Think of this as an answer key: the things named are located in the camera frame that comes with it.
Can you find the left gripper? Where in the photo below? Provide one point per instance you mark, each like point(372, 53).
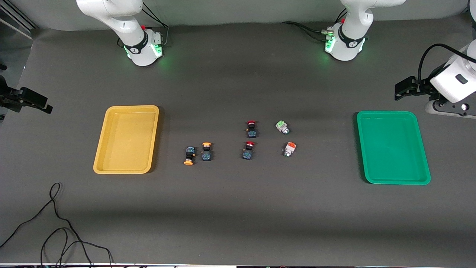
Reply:
point(425, 88)

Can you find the green square push button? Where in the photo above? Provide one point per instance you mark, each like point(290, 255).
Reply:
point(282, 127)

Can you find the yellow mushroom push button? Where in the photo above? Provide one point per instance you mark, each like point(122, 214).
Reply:
point(190, 153)
point(206, 152)

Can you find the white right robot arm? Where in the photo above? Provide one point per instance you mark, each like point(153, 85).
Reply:
point(130, 22)

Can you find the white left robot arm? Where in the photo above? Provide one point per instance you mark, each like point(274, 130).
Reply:
point(349, 33)

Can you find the green plastic tray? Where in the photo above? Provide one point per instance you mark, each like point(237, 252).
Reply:
point(392, 149)

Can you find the yellow plastic tray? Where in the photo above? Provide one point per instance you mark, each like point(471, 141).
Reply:
point(126, 141)

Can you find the orange square push button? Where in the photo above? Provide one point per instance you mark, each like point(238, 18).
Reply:
point(289, 149)

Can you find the red mushroom push button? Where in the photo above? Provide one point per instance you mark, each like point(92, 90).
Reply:
point(251, 130)
point(248, 152)

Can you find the grey aluminium frame rail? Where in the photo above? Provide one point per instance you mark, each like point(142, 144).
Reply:
point(15, 24)

